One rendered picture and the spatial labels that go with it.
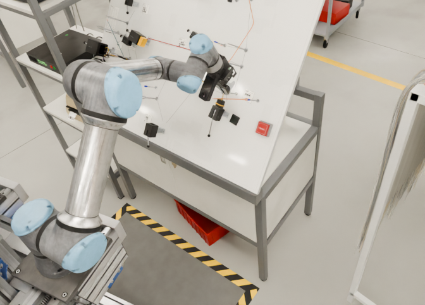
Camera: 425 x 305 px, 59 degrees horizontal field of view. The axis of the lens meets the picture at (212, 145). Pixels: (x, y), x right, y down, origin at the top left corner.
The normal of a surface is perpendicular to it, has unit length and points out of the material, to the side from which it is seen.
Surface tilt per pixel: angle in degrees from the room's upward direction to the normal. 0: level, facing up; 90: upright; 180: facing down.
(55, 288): 0
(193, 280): 0
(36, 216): 8
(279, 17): 52
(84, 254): 96
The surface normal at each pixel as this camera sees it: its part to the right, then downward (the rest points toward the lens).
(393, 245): -0.11, -0.71
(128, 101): 0.89, 0.15
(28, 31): 0.71, 0.43
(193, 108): -0.55, 0.04
